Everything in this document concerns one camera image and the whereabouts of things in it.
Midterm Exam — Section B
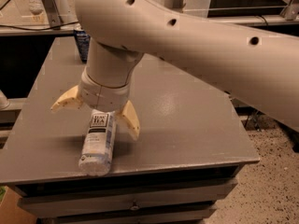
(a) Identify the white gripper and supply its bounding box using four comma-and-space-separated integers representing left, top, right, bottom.
50, 69, 140, 141

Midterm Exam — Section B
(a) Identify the blue plastic tea bottle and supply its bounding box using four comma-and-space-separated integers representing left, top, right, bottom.
78, 109, 116, 176

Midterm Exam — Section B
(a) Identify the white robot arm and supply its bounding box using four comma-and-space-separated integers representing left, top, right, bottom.
51, 0, 299, 138

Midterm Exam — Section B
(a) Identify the dark blue soda can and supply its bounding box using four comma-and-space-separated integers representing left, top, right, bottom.
74, 30, 90, 63

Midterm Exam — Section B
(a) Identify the grey drawer cabinet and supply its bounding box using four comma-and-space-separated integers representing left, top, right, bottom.
0, 37, 259, 224

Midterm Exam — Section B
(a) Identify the metal drawer knob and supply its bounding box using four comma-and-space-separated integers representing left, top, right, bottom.
130, 203, 140, 211

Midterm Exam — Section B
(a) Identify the cardboard box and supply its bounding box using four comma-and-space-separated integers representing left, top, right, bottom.
0, 187, 36, 224

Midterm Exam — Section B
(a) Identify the left metal bracket post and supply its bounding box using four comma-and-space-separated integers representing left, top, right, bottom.
41, 0, 61, 29

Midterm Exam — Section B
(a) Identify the black hanging cable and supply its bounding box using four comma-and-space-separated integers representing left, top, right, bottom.
243, 109, 260, 130

